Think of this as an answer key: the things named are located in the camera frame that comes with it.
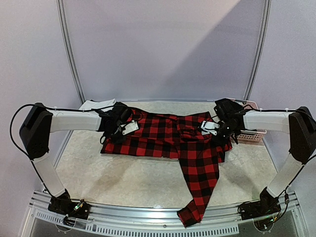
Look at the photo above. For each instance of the white green raglan t-shirt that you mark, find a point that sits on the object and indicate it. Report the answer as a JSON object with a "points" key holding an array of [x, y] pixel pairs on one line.
{"points": [[89, 104]]}

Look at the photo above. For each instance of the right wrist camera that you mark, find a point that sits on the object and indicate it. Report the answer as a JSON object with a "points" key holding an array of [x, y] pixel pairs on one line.
{"points": [[208, 127]]}

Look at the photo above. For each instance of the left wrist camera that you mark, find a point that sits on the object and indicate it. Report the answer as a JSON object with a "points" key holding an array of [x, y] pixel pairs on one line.
{"points": [[129, 127]]}

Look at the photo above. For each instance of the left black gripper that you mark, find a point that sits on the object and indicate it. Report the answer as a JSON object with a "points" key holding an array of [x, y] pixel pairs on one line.
{"points": [[116, 139]]}

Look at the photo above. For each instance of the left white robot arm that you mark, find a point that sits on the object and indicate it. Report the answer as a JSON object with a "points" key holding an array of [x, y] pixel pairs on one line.
{"points": [[41, 121]]}

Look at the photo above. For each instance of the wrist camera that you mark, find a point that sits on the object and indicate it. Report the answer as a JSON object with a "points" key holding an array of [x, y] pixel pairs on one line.
{"points": [[129, 127], [208, 127]]}

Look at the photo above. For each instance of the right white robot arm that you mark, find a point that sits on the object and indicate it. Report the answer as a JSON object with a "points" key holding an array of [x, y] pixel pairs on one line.
{"points": [[298, 124]]}

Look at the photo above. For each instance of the left aluminium frame post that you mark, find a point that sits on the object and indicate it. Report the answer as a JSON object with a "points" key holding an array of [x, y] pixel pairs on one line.
{"points": [[69, 51]]}

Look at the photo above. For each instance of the aluminium front rail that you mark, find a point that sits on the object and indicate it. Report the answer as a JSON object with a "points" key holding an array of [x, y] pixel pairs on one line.
{"points": [[120, 221]]}

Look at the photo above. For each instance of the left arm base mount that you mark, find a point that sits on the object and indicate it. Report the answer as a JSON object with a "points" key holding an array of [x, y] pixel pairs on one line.
{"points": [[64, 205]]}

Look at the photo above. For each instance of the pink plastic laundry basket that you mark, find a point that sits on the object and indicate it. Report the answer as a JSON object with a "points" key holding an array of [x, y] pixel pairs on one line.
{"points": [[250, 135]]}

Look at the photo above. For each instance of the aluminium frame post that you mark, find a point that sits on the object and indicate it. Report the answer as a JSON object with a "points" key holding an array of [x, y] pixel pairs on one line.
{"points": [[259, 48], [69, 51]]}

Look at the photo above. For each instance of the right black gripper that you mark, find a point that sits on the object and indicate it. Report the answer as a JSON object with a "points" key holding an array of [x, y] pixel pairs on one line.
{"points": [[219, 135]]}

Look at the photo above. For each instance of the right aluminium frame post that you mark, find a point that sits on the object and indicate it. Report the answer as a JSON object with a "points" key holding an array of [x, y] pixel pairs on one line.
{"points": [[259, 48]]}

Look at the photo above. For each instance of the red black plaid garment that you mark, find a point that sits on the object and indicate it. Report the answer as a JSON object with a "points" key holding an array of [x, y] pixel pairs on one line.
{"points": [[179, 138]]}

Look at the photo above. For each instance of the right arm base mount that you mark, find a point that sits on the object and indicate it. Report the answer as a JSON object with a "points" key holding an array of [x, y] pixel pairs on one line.
{"points": [[266, 205]]}

